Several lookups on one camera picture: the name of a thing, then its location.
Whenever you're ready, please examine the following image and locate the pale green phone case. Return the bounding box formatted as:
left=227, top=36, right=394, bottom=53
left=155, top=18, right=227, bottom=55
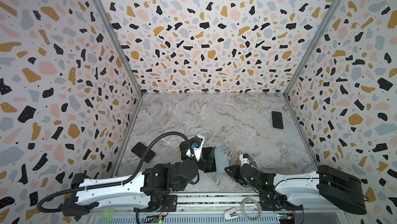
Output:
left=214, top=146, right=230, bottom=174

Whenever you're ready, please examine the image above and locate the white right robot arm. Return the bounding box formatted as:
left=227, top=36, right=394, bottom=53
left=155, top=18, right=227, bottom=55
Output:
left=224, top=164, right=368, bottom=215

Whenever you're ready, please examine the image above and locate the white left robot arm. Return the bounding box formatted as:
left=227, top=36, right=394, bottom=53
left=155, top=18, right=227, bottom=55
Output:
left=61, top=136, right=215, bottom=219

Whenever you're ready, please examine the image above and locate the small phone in green case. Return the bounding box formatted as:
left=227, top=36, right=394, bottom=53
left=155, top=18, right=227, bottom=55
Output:
left=271, top=111, right=284, bottom=129

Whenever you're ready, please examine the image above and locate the black phone on table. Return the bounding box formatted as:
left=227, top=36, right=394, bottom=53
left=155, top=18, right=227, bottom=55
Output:
left=131, top=142, right=156, bottom=163

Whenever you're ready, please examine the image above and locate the purple playing card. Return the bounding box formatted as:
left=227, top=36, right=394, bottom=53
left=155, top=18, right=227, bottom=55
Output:
left=249, top=161, right=260, bottom=171

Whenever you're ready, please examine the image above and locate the white pink stapler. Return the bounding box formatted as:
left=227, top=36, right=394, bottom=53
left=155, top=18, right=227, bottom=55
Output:
left=224, top=207, right=238, bottom=220

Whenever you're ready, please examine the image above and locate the green tape roll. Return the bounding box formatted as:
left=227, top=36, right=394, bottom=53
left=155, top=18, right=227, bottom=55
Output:
left=101, top=208, right=114, bottom=222

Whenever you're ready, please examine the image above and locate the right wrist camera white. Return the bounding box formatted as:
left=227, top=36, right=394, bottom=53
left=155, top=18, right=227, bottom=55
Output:
left=239, top=153, right=252, bottom=167

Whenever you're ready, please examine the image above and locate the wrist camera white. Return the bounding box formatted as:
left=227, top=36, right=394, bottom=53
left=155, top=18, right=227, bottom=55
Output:
left=185, top=135, right=206, bottom=161
left=239, top=153, right=252, bottom=167

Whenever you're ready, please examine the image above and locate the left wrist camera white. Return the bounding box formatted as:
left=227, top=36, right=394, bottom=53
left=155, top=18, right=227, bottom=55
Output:
left=185, top=135, right=206, bottom=161

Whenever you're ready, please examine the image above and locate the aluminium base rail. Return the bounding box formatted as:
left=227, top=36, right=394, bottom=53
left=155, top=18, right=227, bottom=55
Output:
left=85, top=191, right=351, bottom=224

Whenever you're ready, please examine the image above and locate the coiled grey cable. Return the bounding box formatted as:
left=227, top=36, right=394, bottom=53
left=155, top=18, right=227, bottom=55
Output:
left=241, top=197, right=263, bottom=223

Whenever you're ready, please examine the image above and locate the black corrugated cable conduit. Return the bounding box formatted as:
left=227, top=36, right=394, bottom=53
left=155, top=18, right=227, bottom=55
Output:
left=36, top=131, right=194, bottom=214

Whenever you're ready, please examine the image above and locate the aluminium corner post left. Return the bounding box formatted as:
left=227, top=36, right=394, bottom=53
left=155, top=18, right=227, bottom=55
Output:
left=92, top=0, right=143, bottom=99

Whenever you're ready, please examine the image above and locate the aluminium corner post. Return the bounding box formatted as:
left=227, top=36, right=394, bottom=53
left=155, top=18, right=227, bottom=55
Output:
left=283, top=0, right=342, bottom=99
left=92, top=0, right=143, bottom=99

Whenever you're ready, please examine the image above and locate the aluminium corner post right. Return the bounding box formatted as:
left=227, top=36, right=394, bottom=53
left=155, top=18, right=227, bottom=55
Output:
left=283, top=0, right=342, bottom=99

